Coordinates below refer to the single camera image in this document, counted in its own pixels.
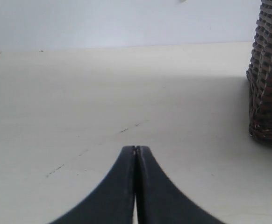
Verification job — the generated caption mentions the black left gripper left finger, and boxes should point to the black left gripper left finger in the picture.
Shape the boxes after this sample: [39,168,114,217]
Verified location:
[52,146,136,224]

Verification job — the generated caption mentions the dark brown wicker basket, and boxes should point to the dark brown wicker basket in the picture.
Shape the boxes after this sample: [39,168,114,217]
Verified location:
[246,0,272,147]

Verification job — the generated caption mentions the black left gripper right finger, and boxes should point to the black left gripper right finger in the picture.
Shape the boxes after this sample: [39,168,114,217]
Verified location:
[135,146,223,224]

